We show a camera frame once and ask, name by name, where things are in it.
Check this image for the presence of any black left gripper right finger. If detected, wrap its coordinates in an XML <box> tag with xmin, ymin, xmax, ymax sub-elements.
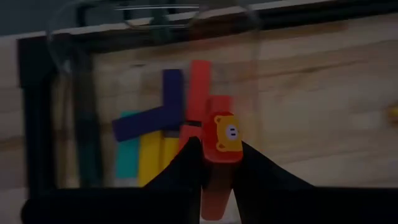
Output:
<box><xmin>232</xmin><ymin>140</ymin><xmax>317</xmax><ymax>224</ymax></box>

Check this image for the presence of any teal long block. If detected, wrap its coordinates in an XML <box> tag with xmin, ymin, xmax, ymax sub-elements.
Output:
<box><xmin>115</xmin><ymin>111</ymin><xmax>141</xmax><ymax>180</ymax></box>

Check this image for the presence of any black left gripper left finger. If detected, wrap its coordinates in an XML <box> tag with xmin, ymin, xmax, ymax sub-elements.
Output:
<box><xmin>142</xmin><ymin>136</ymin><xmax>205</xmax><ymax>224</ymax></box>

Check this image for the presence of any clear plastic bin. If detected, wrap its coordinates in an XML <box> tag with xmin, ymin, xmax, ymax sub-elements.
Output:
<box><xmin>46</xmin><ymin>0</ymin><xmax>262</xmax><ymax>187</ymax></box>

